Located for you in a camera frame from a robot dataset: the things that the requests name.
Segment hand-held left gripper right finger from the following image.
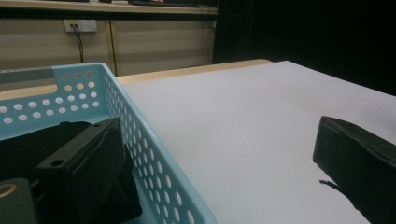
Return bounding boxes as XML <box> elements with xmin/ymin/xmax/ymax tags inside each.
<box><xmin>312</xmin><ymin>115</ymin><xmax>396</xmax><ymax>224</ymax></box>

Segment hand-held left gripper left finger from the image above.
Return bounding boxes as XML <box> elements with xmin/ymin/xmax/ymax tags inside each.
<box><xmin>35</xmin><ymin>116</ymin><xmax>126</xmax><ymax>224</ymax></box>

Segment light blue perforated basket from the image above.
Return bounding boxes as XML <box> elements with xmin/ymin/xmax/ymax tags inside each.
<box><xmin>0</xmin><ymin>62</ymin><xmax>218</xmax><ymax>224</ymax></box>

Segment beige cabinet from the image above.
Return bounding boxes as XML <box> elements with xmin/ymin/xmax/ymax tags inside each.
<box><xmin>0</xmin><ymin>0</ymin><xmax>219</xmax><ymax>91</ymax></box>

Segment black hanging cable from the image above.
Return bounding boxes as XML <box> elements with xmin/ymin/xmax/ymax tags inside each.
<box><xmin>69</xmin><ymin>23</ymin><xmax>85</xmax><ymax>64</ymax></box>

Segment white wall socket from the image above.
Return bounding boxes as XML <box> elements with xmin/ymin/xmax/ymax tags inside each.
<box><xmin>63</xmin><ymin>19</ymin><xmax>98</xmax><ymax>34</ymax></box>

